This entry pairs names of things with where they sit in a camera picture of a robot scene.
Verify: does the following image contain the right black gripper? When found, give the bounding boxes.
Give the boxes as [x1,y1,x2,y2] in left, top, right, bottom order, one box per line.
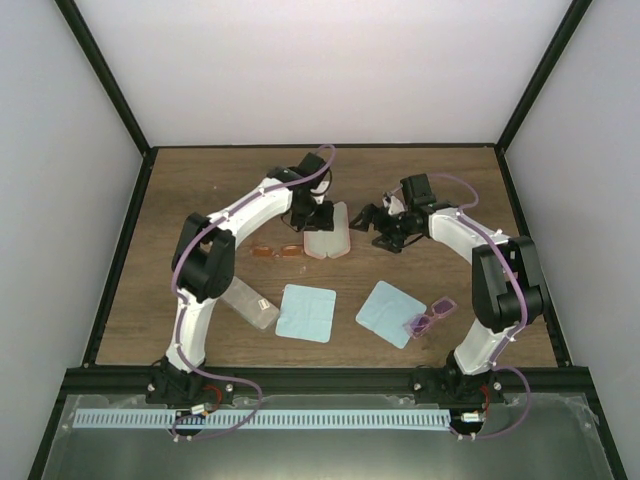
[351,204,418,254]

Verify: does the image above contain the pink glasses case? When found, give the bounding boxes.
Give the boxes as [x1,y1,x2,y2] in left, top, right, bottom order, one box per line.
[303,202,351,259]

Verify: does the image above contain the blue cleaning cloth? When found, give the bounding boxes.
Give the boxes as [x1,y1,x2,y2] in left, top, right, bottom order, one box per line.
[355,281,427,349]
[275,284,337,344]

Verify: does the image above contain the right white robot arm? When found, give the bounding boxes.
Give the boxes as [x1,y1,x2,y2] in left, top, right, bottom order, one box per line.
[349,174,549,403]

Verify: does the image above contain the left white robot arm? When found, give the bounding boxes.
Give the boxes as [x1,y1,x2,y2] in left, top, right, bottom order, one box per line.
[150,144,336,404]

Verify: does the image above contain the orange sunglasses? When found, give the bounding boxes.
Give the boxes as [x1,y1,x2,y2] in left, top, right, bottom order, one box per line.
[250,244,305,259]

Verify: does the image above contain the purple sunglasses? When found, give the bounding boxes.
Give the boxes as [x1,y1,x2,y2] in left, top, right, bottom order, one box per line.
[404,297,458,338]

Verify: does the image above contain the grey glasses case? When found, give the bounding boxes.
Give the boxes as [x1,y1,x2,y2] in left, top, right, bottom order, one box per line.
[221,277,280,331]

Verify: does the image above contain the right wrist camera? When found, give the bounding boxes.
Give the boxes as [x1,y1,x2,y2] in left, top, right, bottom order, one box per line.
[382,192,405,217]

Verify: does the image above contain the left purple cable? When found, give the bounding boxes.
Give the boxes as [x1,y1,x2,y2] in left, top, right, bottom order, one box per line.
[169,144,337,444]

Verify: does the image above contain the purple cable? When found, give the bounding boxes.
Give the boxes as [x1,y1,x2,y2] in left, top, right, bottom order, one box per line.
[169,144,337,444]
[384,172,532,444]

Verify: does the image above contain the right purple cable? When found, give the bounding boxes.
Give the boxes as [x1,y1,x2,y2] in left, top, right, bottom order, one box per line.
[384,172,532,444]

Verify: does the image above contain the black aluminium frame rail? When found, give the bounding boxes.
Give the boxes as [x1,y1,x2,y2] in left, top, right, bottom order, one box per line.
[64,367,601,401]

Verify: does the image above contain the blue slotted cable duct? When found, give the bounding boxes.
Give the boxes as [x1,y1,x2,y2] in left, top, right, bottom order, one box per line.
[73,408,451,431]

